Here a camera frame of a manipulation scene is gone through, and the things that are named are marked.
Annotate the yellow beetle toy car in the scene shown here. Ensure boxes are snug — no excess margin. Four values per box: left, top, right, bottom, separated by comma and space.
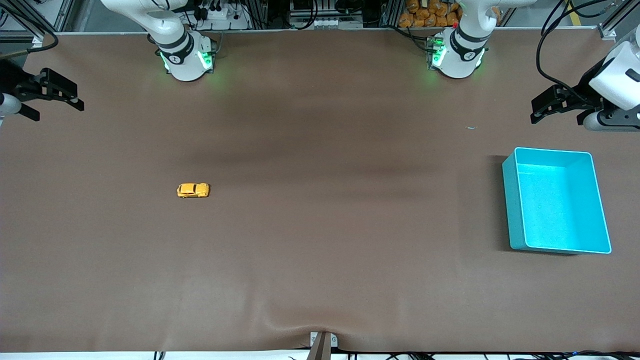
176, 182, 210, 199

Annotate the teal plastic bin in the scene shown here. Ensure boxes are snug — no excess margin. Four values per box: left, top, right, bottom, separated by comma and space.
502, 146, 613, 255

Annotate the orange packets pile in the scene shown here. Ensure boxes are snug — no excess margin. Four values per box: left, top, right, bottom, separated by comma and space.
398, 0, 462, 29

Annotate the white power strip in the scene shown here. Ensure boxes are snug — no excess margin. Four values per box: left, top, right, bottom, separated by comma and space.
196, 0, 251, 31

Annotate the white terminal block unit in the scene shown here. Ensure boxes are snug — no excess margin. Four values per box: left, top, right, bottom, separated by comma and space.
289, 0, 365, 31

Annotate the brown table mat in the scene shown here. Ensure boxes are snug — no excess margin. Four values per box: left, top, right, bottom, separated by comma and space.
0, 27, 640, 354

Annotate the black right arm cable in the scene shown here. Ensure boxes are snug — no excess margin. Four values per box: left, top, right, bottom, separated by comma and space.
0, 7, 60, 61

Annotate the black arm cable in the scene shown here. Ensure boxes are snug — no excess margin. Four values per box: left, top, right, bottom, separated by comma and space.
536, 0, 617, 96
0, 7, 60, 61

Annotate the aluminium frame post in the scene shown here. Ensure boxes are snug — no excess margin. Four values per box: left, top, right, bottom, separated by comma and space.
597, 0, 640, 42
0, 0, 76, 48

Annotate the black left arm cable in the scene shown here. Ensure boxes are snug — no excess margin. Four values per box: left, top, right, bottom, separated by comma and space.
536, 0, 617, 96

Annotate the metal clamp bracket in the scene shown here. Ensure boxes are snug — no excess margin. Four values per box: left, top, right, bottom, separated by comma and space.
309, 331, 339, 360

